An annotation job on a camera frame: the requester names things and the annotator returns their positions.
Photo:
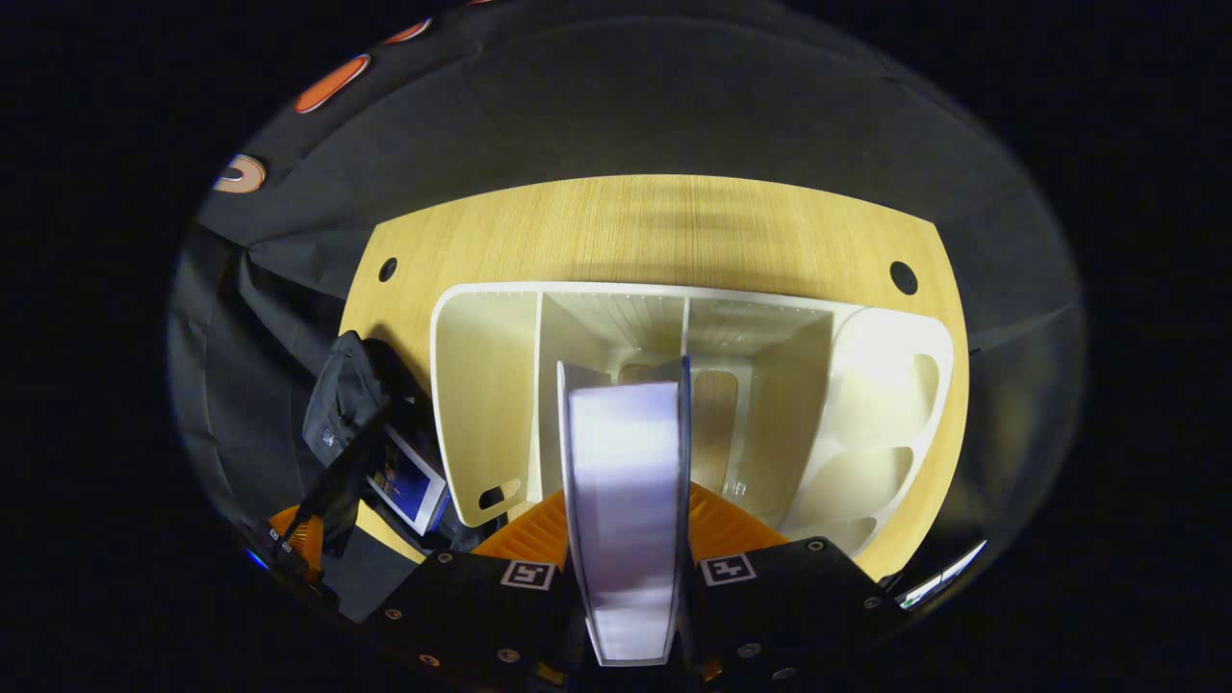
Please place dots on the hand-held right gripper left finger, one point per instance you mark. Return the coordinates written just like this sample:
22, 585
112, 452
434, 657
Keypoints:
472, 616

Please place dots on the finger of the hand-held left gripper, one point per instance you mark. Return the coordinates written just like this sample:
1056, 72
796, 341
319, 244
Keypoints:
303, 539

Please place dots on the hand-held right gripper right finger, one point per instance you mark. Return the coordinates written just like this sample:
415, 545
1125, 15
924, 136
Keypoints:
789, 606

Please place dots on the blue cover book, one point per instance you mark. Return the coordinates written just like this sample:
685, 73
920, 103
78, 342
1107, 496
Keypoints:
409, 481

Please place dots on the grey cover book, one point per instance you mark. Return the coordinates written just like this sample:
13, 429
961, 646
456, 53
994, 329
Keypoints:
626, 500

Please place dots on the white bookshelf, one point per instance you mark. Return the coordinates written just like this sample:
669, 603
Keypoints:
481, 385

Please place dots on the black table grommet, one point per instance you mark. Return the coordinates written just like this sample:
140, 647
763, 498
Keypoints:
903, 277
387, 269

